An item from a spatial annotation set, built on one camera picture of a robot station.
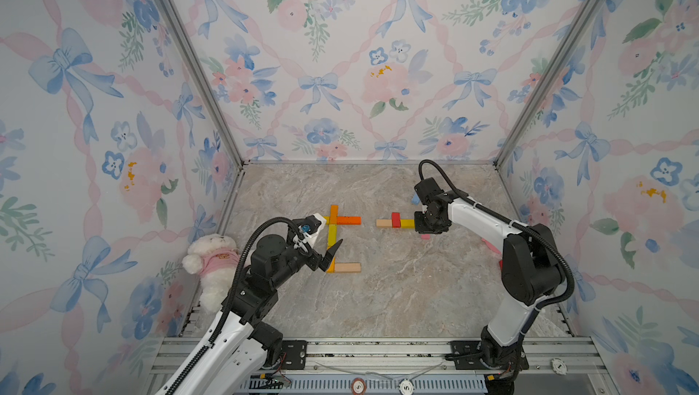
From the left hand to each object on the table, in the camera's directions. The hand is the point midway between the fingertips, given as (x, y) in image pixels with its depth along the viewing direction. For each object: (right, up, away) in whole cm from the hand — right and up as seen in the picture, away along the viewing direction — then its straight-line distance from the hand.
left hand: (326, 228), depth 71 cm
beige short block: (+18, -2, +30) cm, 35 cm away
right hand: (+32, -3, +23) cm, 39 cm away
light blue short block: (+25, +7, +9) cm, 28 cm away
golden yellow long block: (+2, -9, -3) cm, 10 cm away
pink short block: (+33, -7, +26) cm, 42 cm away
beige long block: (+5, -16, +18) cm, 25 cm away
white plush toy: (-35, -11, +12) cm, 39 cm away
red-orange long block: (+5, -1, +30) cm, 30 cm away
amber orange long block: (0, +1, +32) cm, 32 cm away
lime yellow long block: (-1, -6, +26) cm, 27 cm away
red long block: (+23, -1, +30) cm, 38 cm away
